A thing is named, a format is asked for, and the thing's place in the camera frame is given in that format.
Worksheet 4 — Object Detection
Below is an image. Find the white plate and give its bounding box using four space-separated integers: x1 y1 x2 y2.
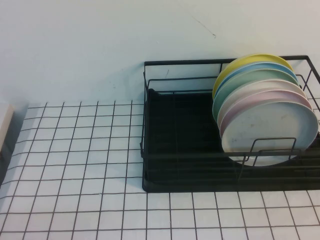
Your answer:
220 97 320 167

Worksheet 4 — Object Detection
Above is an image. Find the green plate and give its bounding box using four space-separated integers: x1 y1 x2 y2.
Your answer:
212 68 304 121

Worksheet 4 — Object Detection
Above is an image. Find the yellow plate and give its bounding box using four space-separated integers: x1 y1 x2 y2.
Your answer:
212 52 295 100

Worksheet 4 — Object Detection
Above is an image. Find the beige plate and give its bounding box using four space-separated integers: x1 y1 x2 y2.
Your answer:
216 79 309 126

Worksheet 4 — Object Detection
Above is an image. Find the pink plate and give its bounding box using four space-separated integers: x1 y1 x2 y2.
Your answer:
219 89 314 136

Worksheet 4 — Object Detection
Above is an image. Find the blue plate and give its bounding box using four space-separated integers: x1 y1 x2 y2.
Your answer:
214 62 300 101

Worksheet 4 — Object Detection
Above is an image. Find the white grid-pattern table cover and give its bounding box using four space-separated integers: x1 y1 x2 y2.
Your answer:
0 99 320 240

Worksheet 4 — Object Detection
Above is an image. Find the black wire dish rack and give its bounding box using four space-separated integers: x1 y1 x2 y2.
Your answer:
139 54 320 186

